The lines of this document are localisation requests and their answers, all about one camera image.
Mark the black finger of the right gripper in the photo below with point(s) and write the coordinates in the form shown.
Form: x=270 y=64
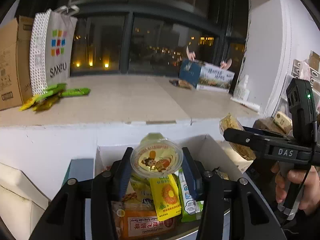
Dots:
x=240 y=137

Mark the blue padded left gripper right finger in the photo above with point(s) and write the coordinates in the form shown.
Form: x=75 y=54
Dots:
x=191 y=174

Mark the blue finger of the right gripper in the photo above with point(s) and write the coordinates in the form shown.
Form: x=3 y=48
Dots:
x=262 y=133

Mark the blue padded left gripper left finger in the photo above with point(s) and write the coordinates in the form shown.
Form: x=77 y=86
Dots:
x=124 y=173

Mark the jelly cup with cartoon lid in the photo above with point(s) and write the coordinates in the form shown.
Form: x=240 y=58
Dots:
x=156 y=156

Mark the clear waffle cracker pack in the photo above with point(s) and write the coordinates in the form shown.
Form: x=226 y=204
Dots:
x=230 y=121

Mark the black yellow snack packet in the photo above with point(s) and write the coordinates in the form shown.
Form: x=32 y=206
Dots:
x=221 y=174

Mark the yellow small snack packet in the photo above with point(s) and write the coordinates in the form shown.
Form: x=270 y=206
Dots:
x=165 y=197

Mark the yellow bread snack bag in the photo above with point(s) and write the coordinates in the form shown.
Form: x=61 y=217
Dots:
x=138 y=195

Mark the green wafer snack pack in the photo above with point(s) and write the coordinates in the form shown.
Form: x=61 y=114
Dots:
x=191 y=210

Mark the orange white cracker bag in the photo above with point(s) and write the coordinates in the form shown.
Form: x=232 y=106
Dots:
x=137 y=220

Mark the dark side table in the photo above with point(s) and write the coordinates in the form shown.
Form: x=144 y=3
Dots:
x=269 y=125

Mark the rolled white paper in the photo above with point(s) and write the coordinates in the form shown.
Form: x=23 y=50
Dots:
x=252 y=106

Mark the yellow box on side table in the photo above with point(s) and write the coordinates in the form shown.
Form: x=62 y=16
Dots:
x=283 y=122

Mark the white spray bottle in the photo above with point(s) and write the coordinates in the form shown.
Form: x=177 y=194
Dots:
x=241 y=91

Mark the clear plastic drawer unit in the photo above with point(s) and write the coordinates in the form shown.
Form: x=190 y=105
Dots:
x=300 y=70

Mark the printed landscape tissue box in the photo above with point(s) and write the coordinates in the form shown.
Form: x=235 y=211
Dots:
x=206 y=76

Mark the brown wrapper on sill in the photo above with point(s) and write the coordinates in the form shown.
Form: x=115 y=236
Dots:
x=181 y=83

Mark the green snack packets on sill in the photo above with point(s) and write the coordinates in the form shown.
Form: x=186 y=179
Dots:
x=52 y=95

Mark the cream sofa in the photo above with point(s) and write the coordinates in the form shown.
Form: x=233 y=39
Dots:
x=22 y=204

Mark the brown cardboard box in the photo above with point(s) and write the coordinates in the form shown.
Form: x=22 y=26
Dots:
x=15 y=74

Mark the white SANFU shopping bag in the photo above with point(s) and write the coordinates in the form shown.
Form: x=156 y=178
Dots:
x=51 y=47

